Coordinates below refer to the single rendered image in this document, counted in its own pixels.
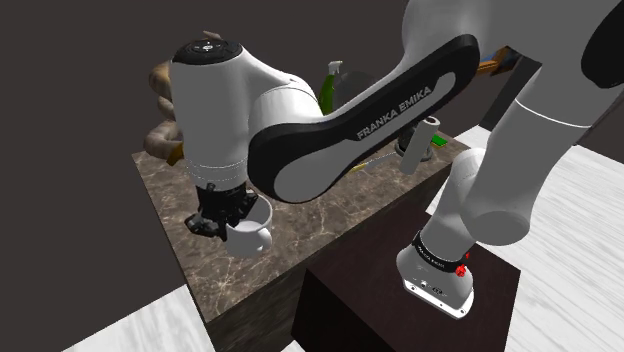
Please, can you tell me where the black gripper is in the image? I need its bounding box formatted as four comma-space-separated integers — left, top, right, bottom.
184, 182, 260, 242

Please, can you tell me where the white mug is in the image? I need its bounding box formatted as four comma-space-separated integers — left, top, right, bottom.
224, 194, 274, 259

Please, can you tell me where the orange yellow box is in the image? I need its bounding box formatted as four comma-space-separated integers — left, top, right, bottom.
166, 142, 186, 166

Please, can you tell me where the tan knotted figure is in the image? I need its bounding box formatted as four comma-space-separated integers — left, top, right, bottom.
143, 30, 225, 160

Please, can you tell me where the green spray bottle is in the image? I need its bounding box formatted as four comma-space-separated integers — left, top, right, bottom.
318, 60, 345, 116

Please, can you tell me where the dark robot stand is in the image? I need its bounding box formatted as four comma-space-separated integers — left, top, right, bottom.
290, 198, 522, 352

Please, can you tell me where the white paper towel roll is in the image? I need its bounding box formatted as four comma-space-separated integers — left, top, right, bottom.
394, 116, 441, 176

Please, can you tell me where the yellow handled utensil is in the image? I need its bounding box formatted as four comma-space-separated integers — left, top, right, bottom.
346, 151, 400, 175

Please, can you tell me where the wooden framed wall picture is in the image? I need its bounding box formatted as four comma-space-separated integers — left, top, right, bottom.
476, 45, 524, 77

